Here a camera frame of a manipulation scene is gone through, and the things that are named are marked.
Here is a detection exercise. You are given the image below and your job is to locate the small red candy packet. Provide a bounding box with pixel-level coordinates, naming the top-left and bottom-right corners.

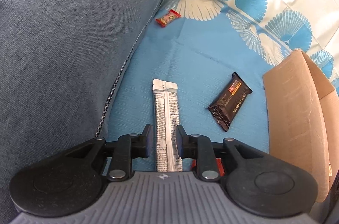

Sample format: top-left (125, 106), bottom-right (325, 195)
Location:
top-left (155, 9), bottom-right (181, 28)

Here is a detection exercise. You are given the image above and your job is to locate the blue fan-print cloth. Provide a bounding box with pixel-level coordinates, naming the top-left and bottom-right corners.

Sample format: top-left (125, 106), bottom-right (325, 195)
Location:
top-left (103, 0), bottom-right (339, 174)

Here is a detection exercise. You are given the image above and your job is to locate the red snack packet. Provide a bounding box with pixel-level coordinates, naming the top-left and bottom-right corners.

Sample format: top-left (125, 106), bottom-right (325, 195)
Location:
top-left (191, 158), bottom-right (227, 177)

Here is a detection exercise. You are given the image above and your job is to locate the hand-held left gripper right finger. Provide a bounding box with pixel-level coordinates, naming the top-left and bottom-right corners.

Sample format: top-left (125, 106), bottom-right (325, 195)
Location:
top-left (176, 125), bottom-right (265, 182)

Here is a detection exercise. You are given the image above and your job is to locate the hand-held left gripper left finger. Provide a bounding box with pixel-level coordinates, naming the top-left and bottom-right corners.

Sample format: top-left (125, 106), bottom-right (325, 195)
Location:
top-left (64, 124), bottom-right (154, 182)

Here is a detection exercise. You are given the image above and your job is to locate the dark brown chocolate bar packet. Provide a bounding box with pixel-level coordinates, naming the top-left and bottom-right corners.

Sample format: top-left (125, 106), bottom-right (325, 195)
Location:
top-left (207, 72), bottom-right (253, 132)

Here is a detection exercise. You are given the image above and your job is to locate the silver stick snack packet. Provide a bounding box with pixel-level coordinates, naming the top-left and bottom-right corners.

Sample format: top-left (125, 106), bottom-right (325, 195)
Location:
top-left (152, 78), bottom-right (183, 173)

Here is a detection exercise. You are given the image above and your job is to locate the brown cardboard box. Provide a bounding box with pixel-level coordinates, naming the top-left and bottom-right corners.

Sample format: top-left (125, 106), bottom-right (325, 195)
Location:
top-left (262, 50), bottom-right (339, 203)

